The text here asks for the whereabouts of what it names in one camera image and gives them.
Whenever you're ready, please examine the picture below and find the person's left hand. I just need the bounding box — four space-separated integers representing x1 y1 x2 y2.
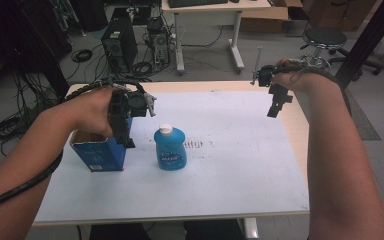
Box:
69 85 125 140

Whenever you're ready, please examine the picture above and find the black computer tower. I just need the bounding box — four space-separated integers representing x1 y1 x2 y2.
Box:
100 17 139 73

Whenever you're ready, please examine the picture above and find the blue bottle with white cap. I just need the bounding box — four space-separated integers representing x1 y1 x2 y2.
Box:
153 123 188 172

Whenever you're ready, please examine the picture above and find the blue cardboard box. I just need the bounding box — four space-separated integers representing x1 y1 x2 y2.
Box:
69 116 134 173

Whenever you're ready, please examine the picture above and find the white office desk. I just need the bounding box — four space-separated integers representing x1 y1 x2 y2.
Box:
160 0 273 76

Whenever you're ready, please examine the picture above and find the white table leg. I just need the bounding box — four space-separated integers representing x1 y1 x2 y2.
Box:
242 217 260 240

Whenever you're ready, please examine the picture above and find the person's right hand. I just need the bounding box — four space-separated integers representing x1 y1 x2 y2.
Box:
270 58 335 94

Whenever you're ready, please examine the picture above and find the grey open computer case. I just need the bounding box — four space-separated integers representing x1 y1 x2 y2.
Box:
145 16 172 68

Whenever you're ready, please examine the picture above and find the brown cardboard box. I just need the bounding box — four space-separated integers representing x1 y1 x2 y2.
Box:
239 0 304 34

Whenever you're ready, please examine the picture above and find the black metal post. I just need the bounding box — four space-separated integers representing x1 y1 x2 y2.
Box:
334 0 384 90

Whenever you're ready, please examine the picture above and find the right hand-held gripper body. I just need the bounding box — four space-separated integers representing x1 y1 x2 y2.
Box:
250 45 285 98

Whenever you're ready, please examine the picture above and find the bundle of black floor cables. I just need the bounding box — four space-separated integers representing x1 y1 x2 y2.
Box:
0 71 63 157

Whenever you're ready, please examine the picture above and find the grey floor mat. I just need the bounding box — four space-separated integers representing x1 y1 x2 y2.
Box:
344 89 382 142

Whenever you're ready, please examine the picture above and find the black keyboard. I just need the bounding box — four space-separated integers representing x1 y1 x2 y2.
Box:
167 0 230 9

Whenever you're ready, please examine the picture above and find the black round stool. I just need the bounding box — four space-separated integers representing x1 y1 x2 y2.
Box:
299 27 384 76

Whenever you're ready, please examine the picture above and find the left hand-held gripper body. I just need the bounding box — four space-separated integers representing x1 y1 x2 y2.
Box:
107 83 158 122

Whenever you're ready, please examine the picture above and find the brown wooden cabinet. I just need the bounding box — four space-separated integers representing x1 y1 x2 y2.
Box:
300 0 379 33

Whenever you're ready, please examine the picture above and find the white table mat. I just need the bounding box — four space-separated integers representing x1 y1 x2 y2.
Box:
34 89 311 224

